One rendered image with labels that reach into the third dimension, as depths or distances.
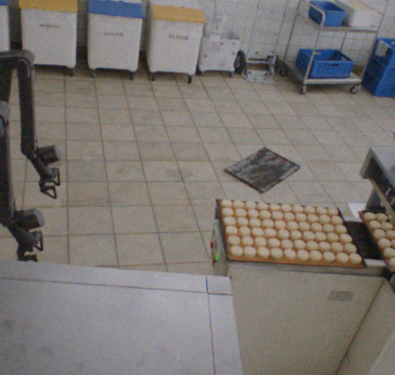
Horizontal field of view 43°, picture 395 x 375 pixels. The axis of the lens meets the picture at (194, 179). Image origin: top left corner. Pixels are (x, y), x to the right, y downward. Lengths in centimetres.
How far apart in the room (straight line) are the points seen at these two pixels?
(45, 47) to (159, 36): 115
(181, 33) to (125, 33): 57
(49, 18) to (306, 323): 386
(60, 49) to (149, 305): 486
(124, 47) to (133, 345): 491
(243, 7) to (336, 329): 444
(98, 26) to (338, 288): 378
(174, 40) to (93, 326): 495
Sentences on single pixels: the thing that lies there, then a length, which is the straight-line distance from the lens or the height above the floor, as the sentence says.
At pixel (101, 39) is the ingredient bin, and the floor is 44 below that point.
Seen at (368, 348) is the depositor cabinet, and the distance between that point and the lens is 248.
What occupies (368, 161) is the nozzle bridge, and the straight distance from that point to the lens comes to 252.
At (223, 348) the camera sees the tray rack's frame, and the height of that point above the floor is 182.
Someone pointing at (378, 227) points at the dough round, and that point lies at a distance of 246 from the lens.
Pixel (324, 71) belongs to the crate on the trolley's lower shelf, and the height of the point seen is 25.
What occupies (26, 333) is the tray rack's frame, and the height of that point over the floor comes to 182.
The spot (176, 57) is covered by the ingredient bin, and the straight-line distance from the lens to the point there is 549.
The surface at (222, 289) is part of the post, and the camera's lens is 61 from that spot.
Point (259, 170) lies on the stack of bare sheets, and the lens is 429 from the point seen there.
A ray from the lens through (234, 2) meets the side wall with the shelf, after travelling 615.
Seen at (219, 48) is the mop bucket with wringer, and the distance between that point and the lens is 581.
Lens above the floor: 226
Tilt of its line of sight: 34 degrees down
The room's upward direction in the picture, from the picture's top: 11 degrees clockwise
